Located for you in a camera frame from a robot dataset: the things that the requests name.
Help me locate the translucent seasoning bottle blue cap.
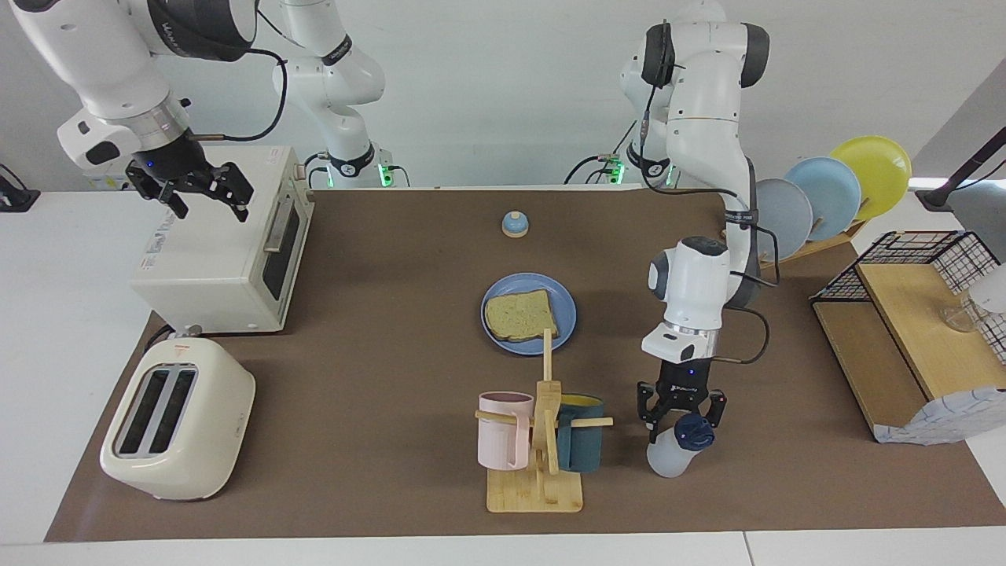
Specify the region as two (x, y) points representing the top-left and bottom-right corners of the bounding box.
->
(647, 413), (716, 479)

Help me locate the toasted bread slice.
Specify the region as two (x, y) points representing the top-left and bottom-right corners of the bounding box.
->
(484, 289), (559, 342)

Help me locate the blue round plate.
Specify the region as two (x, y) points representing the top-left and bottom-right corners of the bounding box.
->
(481, 273), (578, 355)

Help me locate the wooden plate rack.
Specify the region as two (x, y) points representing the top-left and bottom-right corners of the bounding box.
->
(721, 216), (869, 273)

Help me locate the grey plate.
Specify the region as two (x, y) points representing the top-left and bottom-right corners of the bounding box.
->
(756, 179), (813, 262)

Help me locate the light blue plate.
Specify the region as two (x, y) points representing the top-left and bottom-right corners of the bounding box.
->
(784, 157), (862, 242)

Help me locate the yellow plate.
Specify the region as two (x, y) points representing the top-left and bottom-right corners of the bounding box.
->
(831, 136), (912, 222)

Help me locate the white toaster oven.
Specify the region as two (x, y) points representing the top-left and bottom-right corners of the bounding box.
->
(130, 145), (315, 335)

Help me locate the teal mug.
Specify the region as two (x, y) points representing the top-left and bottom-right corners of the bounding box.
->
(556, 394), (605, 473)

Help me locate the wooden mug tree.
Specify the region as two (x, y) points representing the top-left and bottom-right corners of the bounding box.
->
(475, 329), (614, 513)

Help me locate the pink mug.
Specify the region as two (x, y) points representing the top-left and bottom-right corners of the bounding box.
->
(478, 391), (534, 471)

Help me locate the brown table mat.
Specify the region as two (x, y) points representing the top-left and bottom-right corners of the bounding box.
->
(45, 189), (1006, 543)

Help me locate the cream two-slot toaster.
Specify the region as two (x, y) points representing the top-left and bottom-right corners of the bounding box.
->
(100, 336), (256, 502)

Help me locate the white grid-patterned cloth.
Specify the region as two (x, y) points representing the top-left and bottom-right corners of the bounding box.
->
(872, 387), (1006, 447)

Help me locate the clear glass cup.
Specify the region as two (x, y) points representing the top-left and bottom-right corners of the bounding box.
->
(939, 295), (993, 333)

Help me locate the white rounded object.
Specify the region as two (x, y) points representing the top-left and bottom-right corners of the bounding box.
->
(968, 263), (1006, 315)

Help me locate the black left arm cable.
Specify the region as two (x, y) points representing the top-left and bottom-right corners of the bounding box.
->
(637, 24), (780, 366)

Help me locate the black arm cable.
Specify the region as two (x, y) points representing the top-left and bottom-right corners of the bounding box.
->
(637, 24), (780, 366)
(189, 47), (288, 144)

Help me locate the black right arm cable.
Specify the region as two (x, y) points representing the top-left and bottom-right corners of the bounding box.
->
(189, 47), (288, 144)

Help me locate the toaster power cord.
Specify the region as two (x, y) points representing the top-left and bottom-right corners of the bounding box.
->
(144, 322), (207, 355)

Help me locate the black clamp mount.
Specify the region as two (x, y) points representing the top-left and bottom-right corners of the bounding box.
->
(0, 163), (40, 213)

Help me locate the wooden shelf with wire basket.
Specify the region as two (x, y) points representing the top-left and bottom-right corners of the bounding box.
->
(810, 230), (1006, 445)

